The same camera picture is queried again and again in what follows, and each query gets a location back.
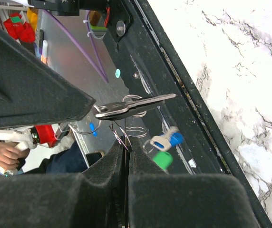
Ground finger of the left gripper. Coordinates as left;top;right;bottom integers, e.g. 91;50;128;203
0;29;95;129

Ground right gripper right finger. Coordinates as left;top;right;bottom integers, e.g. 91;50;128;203
128;137;258;228

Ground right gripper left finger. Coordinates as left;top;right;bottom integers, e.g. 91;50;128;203
0;142;123;228

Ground key with green tag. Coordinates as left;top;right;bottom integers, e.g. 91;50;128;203
153;151;173;170

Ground large metal keyring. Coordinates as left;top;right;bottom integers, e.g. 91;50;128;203
68;95;148;144

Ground operator bare hand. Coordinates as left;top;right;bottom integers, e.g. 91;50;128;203
0;142;30;170

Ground operator dark blue trousers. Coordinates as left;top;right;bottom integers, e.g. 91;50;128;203
24;141;88;174

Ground red objects in background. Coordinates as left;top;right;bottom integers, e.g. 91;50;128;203
3;11;36;43

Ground light blue sticker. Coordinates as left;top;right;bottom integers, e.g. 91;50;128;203
115;69;121;78

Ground red white teleoperation handle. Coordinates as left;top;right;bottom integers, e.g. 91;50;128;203
0;125;58;176

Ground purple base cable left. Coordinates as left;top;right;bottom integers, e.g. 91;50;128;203
42;9;110;84

